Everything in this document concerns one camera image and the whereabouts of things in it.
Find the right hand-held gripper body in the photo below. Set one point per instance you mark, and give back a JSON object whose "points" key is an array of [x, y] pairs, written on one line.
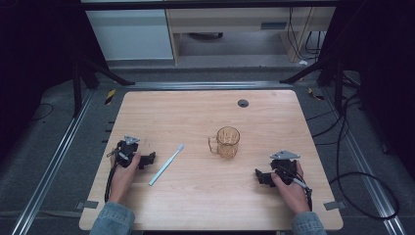
{"points": [[284, 164]]}

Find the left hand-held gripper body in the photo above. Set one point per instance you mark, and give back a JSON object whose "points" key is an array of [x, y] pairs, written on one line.
{"points": [[126, 150]]}

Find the person's left hand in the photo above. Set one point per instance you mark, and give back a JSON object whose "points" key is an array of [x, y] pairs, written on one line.
{"points": [[122, 181]]}

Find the person's right hand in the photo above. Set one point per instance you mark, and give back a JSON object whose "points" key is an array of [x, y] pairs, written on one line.
{"points": [[292, 196]]}

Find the light blue toothbrush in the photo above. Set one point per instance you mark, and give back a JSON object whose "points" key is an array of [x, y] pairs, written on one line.
{"points": [[165, 165]]}

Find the amber glass mug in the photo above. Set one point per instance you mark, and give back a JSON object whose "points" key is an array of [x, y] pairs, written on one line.
{"points": [[227, 148]]}

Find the yellow black striped tape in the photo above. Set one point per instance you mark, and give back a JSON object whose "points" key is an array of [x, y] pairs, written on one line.
{"points": [[314, 94], [110, 97]]}

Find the black metal stand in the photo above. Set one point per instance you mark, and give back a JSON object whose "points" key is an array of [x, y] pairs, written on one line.
{"points": [[339, 81], [77, 88]]}

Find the small white floor object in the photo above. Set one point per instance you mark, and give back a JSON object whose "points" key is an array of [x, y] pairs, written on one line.
{"points": [[303, 62]]}

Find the white cabinet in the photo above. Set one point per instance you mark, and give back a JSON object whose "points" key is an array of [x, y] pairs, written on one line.
{"points": [[130, 34]]}

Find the metal floor rail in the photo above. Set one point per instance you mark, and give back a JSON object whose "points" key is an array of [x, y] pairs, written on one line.
{"points": [[55, 156], [368, 182], [208, 85]]}

